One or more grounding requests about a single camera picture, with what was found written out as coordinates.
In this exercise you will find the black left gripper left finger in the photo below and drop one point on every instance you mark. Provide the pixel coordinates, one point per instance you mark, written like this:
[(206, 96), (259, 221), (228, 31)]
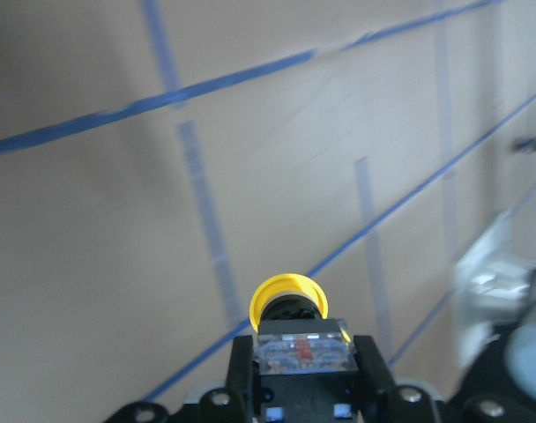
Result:
[(233, 401)]

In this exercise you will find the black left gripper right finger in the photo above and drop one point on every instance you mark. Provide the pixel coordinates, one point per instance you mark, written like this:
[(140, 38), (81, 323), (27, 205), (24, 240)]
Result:
[(382, 398)]

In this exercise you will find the yellow push button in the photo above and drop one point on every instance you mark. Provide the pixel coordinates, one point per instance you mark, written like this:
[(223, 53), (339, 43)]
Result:
[(295, 335)]

